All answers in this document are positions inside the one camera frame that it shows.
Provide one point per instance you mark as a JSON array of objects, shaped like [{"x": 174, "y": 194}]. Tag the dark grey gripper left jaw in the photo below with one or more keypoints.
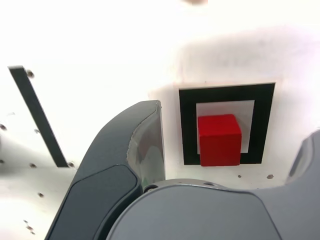
[{"x": 110, "y": 150}]

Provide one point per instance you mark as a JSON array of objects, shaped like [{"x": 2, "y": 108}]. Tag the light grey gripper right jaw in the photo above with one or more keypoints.
[{"x": 200, "y": 215}]

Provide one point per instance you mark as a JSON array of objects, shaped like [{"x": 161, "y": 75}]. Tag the red cube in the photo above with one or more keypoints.
[{"x": 220, "y": 142}]

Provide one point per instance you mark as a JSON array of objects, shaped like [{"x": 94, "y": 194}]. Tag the black tape square outline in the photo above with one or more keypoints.
[{"x": 187, "y": 125}]

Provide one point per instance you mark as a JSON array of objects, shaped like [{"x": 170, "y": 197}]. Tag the black tape strip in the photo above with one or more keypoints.
[{"x": 37, "y": 115}]

